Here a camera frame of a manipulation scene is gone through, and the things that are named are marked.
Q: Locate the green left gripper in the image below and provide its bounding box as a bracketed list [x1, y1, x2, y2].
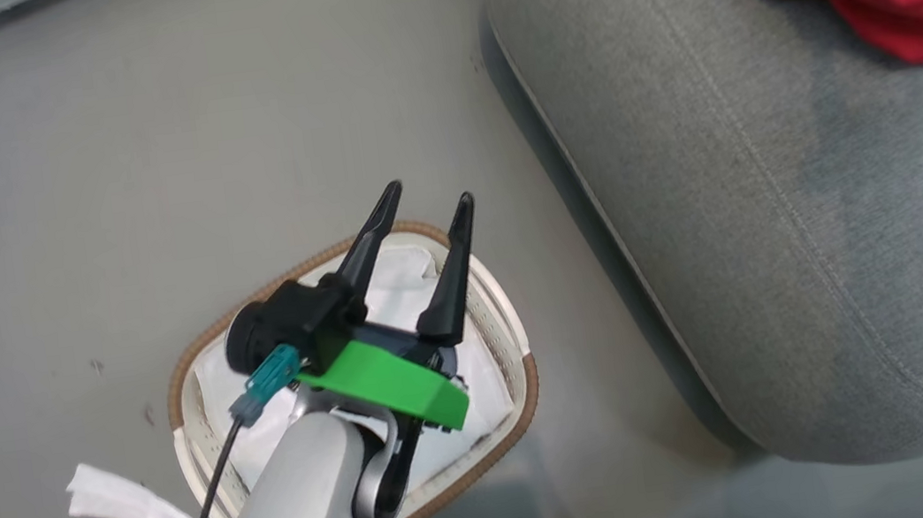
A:
[273, 171, 505, 453]

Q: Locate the grey fabric sofa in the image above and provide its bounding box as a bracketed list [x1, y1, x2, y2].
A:
[476, 0, 923, 509]

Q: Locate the teal cable connector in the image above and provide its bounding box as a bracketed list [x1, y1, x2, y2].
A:
[221, 342, 310, 431]

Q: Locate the white cloth in basket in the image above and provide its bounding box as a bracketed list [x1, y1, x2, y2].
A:
[181, 231, 529, 518]

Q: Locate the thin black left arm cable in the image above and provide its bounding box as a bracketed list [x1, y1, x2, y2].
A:
[160, 415, 258, 518]

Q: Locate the white laundry basket brown rim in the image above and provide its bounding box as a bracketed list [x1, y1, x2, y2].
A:
[36, 205, 558, 518]

